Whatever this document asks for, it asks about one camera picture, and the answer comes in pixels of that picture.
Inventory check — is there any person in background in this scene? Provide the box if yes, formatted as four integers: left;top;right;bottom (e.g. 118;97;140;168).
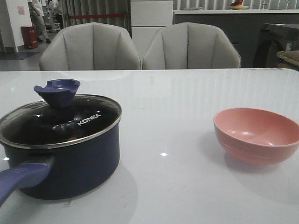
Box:
28;0;51;44

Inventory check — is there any white cabinet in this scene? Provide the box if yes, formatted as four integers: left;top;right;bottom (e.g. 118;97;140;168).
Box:
130;0;173;58

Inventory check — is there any pink bowl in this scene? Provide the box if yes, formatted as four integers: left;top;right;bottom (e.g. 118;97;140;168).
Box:
213;108;299;165

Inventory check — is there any red trash bin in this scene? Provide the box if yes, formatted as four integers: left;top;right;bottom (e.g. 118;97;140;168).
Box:
21;26;38;49

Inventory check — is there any fruit plate on counter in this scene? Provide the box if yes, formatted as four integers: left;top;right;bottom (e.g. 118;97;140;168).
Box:
229;0;249;10

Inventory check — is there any grey chair left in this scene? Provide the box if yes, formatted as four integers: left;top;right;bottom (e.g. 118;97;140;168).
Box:
39;22;141;71

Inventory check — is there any beige cushion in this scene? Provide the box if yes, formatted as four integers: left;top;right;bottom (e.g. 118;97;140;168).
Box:
277;50;299;71

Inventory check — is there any grey counter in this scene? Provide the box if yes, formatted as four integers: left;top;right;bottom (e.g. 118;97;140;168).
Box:
173;9;299;68

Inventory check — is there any grey chair right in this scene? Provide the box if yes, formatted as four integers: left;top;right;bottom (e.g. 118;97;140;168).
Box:
142;22;241;70

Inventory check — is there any dark blue saucepan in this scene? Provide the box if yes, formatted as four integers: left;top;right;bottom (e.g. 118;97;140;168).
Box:
0;94;122;209

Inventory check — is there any paper notice on wall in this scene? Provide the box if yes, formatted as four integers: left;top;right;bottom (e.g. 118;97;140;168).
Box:
17;6;25;15

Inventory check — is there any dark glossy appliance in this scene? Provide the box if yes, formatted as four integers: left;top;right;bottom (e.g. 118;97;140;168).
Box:
253;23;299;68

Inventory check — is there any grey chair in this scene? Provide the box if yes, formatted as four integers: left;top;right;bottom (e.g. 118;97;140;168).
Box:
39;22;141;71
142;22;241;70

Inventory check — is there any glass lid with blue knob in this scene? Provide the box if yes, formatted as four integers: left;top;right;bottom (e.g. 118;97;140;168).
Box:
0;79;122;149

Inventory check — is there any red barrier belt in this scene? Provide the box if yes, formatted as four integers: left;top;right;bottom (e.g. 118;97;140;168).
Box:
69;13;126;19

